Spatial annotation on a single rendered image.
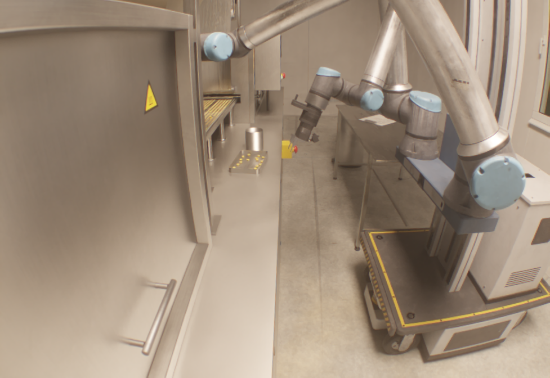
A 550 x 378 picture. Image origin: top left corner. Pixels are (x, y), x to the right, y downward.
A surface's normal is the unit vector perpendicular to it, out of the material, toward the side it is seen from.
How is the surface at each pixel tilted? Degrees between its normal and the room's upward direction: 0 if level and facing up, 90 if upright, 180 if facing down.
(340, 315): 0
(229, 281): 0
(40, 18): 90
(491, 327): 90
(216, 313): 0
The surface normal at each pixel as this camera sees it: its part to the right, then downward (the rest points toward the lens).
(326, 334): 0.00, -0.91
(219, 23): -0.04, 0.09
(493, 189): -0.38, 0.44
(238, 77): -0.04, 0.41
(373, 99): 0.36, 0.45
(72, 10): 1.00, 0.01
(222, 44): 0.87, 0.20
